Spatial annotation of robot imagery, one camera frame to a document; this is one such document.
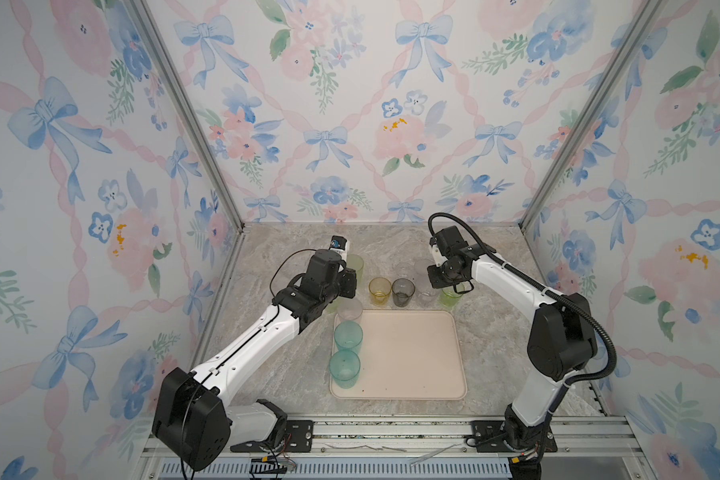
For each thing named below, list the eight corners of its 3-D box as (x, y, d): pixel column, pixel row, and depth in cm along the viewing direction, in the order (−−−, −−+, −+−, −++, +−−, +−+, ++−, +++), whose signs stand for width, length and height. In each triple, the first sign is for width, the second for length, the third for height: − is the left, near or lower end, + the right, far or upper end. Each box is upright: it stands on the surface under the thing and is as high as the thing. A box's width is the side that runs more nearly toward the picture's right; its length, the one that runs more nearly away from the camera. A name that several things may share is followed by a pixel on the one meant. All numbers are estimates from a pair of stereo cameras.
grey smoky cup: (392, 307, 99) (394, 296, 94) (391, 289, 104) (393, 277, 98) (413, 307, 99) (416, 296, 94) (411, 289, 104) (414, 277, 98)
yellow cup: (368, 306, 99) (369, 295, 93) (368, 289, 103) (368, 277, 98) (389, 306, 99) (391, 295, 94) (388, 289, 103) (389, 277, 98)
